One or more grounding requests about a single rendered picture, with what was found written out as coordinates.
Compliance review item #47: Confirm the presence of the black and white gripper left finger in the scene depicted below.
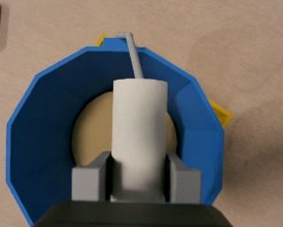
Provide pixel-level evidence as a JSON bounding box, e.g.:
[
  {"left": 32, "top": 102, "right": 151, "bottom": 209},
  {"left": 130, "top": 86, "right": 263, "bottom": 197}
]
[{"left": 72, "top": 151, "right": 112, "bottom": 202}]

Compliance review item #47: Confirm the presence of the yellow shallow tray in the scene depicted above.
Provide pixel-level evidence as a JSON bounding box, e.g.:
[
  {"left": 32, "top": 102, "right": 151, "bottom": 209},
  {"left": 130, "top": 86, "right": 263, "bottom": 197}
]
[{"left": 94, "top": 33, "right": 233, "bottom": 130}]

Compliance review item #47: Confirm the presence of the blue bucket with white handle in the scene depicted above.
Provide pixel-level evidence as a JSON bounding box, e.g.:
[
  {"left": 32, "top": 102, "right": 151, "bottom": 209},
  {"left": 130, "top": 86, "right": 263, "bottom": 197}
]
[{"left": 6, "top": 32, "right": 224, "bottom": 227}]

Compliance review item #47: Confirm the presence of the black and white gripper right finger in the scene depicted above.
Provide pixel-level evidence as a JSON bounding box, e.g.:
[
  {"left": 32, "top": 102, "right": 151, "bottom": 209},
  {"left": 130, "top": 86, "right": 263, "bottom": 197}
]
[{"left": 164, "top": 152, "right": 203, "bottom": 204}]

